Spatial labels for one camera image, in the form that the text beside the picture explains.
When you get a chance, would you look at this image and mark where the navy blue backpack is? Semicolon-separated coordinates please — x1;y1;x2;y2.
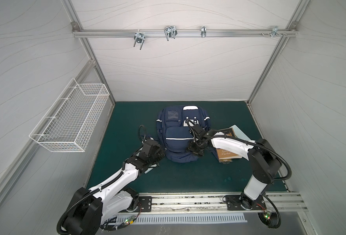
156;105;211;163

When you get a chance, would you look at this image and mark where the brown kraft book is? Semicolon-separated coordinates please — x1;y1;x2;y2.
216;149;242;164

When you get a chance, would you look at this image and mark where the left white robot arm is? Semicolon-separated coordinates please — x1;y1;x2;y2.
56;139;165;235

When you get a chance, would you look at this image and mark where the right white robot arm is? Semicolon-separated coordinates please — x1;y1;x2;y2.
187;120;292;202

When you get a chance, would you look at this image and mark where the light green pencil case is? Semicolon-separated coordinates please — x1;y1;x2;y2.
231;125;251;141

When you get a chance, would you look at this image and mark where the light green calculator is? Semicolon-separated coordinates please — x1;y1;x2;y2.
145;163;159;174

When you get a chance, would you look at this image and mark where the small metal hook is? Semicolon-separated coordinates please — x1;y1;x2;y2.
201;26;207;38

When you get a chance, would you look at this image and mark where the metal double hook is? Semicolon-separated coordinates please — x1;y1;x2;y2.
164;25;177;41

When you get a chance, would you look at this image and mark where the aluminium cross bar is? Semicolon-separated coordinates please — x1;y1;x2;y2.
73;28;299;38

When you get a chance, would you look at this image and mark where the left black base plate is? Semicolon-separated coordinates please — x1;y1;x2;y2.
122;196;152;212

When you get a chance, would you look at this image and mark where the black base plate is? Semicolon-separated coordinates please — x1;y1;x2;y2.
223;194;267;211
122;196;152;212

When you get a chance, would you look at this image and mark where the white slotted cable duct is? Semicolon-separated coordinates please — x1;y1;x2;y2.
133;213;247;225

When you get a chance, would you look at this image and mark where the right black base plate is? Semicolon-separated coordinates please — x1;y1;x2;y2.
223;194;267;211

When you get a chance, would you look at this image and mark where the left black cable bundle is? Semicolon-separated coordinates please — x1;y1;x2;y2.
100;202;143;232

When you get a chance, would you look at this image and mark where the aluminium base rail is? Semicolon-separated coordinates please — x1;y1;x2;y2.
140;192;308;214

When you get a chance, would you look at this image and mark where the white wire basket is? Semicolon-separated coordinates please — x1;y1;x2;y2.
29;78;109;152

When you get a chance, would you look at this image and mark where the right black cable coil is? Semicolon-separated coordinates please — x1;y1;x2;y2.
257;193;282;229

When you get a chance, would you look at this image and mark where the metal bracket with screws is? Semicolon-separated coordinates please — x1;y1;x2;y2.
261;26;287;38

